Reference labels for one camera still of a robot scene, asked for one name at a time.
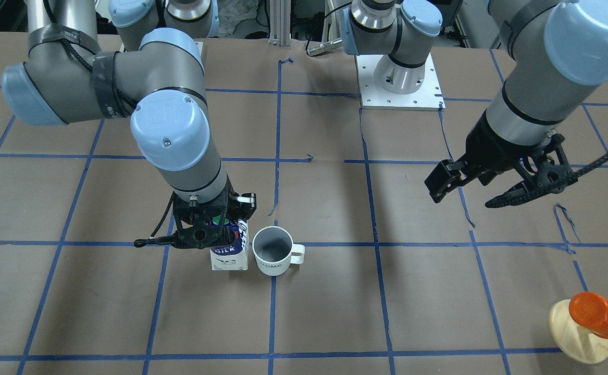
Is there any aluminium frame post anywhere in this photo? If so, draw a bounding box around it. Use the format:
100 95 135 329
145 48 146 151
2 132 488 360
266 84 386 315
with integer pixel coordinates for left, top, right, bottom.
268 0 292 49

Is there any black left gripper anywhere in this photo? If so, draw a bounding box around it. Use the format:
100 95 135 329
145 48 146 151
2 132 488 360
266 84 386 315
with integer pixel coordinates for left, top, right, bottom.
425 113 535 204

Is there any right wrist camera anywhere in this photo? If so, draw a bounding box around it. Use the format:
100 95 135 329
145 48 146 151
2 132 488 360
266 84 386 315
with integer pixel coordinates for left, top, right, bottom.
134 210 240 249

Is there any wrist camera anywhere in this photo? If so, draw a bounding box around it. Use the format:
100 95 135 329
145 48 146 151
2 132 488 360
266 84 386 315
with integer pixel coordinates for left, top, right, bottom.
134 210 240 249
485 133 578 208

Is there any white mug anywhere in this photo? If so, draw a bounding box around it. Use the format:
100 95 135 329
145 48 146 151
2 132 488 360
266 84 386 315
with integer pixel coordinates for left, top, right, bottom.
252 226 305 276

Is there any orange mug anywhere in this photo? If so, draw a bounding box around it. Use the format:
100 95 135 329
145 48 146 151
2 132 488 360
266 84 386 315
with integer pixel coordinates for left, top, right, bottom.
568 292 608 339

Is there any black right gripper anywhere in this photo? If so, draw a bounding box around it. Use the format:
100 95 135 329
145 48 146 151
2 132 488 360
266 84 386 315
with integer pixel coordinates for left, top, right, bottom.
172 177 257 224

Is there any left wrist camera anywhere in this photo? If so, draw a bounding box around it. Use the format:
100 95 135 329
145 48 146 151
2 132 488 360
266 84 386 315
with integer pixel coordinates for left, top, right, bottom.
485 133 578 208

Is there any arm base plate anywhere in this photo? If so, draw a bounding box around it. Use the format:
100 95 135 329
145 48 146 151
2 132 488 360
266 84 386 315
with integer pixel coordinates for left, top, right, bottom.
355 54 446 111

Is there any blue white milk carton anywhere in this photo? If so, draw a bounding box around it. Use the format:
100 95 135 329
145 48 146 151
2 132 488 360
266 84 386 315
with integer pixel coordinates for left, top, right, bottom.
210 219 249 271

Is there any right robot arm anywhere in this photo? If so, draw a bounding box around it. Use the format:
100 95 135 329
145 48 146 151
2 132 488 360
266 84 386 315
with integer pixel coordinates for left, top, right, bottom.
1 1 256 224

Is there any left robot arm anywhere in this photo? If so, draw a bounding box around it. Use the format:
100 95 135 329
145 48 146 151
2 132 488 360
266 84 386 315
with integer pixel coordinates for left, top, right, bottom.
340 1 608 207

